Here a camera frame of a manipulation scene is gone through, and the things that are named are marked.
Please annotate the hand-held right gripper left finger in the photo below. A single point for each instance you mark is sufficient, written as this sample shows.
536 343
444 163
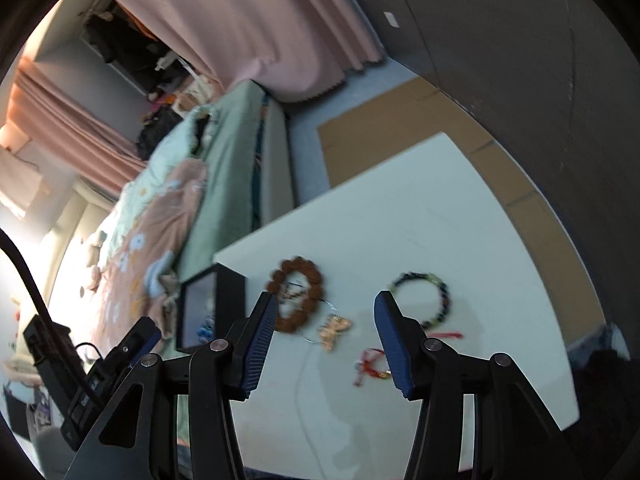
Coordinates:
257 346

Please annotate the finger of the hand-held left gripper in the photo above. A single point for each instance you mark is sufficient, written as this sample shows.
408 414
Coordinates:
141 336

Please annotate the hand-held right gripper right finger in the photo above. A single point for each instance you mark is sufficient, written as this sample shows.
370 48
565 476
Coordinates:
393 346

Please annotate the black jewelry box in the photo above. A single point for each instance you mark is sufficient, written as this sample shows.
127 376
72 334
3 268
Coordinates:
207 310

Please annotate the peach floral blanket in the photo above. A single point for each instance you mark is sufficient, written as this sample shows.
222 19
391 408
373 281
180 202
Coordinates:
150 240

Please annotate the bed with green sheet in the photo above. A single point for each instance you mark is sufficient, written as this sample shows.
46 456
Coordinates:
227 170

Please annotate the black bag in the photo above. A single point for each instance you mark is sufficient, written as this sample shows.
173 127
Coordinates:
156 131

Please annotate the peach curtain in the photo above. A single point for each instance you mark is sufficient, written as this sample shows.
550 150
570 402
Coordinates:
65 120

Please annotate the brown cardboard sheet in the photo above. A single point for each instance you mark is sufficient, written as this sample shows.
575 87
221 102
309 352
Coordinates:
390 110

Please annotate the pink curtain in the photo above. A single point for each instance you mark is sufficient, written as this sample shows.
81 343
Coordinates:
250 20

